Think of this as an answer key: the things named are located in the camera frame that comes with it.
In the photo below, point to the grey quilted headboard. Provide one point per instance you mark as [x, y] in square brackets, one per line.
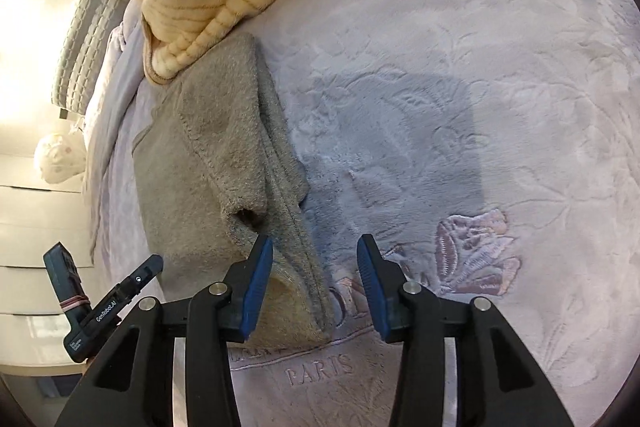
[85, 42]

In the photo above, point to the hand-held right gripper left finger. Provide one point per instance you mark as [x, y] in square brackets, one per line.
[260, 289]

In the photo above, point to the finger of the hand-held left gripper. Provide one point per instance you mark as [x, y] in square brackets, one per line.
[142, 277]

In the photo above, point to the white glossy drawer cabinet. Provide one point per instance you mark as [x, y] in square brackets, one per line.
[30, 227]

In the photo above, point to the grey fleece garment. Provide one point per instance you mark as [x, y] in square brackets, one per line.
[210, 147]

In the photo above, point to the lilac embossed plush blanket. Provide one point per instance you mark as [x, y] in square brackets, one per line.
[475, 82]

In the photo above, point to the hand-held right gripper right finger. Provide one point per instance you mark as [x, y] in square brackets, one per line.
[371, 289]

